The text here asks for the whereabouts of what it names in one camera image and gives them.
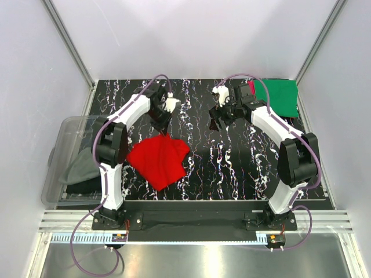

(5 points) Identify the grey t shirt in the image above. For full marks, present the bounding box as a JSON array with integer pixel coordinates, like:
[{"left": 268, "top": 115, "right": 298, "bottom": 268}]
[{"left": 59, "top": 148, "right": 100, "bottom": 185}]

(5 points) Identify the clear plastic bin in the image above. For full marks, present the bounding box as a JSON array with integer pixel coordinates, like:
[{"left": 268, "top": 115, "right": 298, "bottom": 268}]
[{"left": 41, "top": 115, "right": 107, "bottom": 207}]

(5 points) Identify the pink folded t shirt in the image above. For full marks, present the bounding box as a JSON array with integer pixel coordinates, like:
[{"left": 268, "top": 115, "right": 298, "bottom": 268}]
[{"left": 247, "top": 81, "right": 256, "bottom": 96}]

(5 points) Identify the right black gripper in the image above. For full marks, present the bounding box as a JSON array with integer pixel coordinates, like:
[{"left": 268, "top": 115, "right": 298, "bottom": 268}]
[{"left": 208, "top": 96, "right": 241, "bottom": 132}]

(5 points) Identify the red t shirt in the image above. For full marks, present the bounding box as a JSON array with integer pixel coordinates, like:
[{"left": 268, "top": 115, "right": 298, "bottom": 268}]
[{"left": 126, "top": 134, "right": 190, "bottom": 191}]

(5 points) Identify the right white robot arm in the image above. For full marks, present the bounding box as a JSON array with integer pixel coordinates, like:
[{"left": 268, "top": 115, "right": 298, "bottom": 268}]
[{"left": 209, "top": 84, "right": 321, "bottom": 230}]

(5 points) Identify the black t shirt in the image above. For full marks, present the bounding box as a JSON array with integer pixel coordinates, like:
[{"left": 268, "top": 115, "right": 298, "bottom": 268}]
[{"left": 66, "top": 177, "right": 101, "bottom": 195}]

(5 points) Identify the green folded t shirt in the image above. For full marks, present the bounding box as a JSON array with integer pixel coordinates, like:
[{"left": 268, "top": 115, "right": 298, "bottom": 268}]
[{"left": 263, "top": 79, "right": 299, "bottom": 118}]

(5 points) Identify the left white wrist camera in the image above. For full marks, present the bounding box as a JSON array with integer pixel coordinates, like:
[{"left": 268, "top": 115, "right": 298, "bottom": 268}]
[{"left": 163, "top": 92, "right": 181, "bottom": 113}]

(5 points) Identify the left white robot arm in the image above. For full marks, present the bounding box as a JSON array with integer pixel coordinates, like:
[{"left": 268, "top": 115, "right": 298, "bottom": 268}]
[{"left": 92, "top": 88, "right": 180, "bottom": 230}]

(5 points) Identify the white slotted cable duct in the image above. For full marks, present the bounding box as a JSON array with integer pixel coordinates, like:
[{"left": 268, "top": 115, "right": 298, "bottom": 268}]
[{"left": 51, "top": 232, "right": 128, "bottom": 244}]

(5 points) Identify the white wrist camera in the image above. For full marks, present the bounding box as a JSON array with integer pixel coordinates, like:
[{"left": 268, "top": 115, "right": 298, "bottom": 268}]
[
  {"left": 163, "top": 92, "right": 181, "bottom": 113},
  {"left": 212, "top": 86, "right": 230, "bottom": 107}
]

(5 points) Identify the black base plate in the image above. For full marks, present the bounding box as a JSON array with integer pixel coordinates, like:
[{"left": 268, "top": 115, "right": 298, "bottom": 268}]
[{"left": 92, "top": 200, "right": 297, "bottom": 232}]

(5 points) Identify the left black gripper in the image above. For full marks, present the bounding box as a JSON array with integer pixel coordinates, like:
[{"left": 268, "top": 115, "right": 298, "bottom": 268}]
[{"left": 147, "top": 105, "right": 174, "bottom": 136}]

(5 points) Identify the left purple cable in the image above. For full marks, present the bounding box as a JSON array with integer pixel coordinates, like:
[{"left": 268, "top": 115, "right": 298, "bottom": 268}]
[{"left": 70, "top": 74, "right": 174, "bottom": 276}]

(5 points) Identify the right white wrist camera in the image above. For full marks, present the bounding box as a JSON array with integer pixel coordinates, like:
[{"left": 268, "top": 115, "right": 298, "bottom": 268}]
[{"left": 212, "top": 86, "right": 230, "bottom": 107}]

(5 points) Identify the aluminium frame rail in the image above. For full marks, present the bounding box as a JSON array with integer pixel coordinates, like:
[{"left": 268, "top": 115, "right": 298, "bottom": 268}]
[{"left": 38, "top": 210, "right": 354, "bottom": 233}]

